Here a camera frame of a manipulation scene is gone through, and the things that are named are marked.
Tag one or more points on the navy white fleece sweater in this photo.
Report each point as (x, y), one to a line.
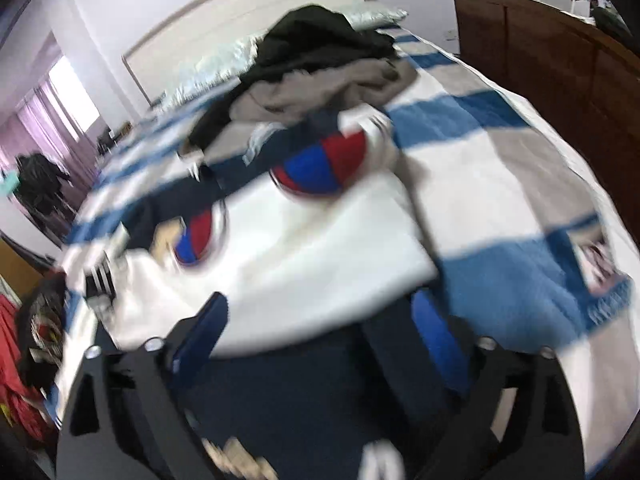
(320, 372)

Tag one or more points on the red garment pile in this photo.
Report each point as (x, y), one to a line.
(18, 402)

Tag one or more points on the pale green satin pillow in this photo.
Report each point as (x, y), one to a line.
(230, 60)

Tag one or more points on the blue checkered bed blanket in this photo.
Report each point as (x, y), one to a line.
(528, 248)

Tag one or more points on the beige garment on bed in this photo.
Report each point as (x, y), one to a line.
(372, 81)

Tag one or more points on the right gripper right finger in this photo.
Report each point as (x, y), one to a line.
(518, 419)

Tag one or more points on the white bed headboard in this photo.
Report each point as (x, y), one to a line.
(198, 29)

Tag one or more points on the black jacket on bed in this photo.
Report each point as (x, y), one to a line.
(310, 38)

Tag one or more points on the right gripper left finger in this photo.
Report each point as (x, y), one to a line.
(122, 420)

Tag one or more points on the dark wooden dresser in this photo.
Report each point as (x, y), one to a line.
(582, 82)

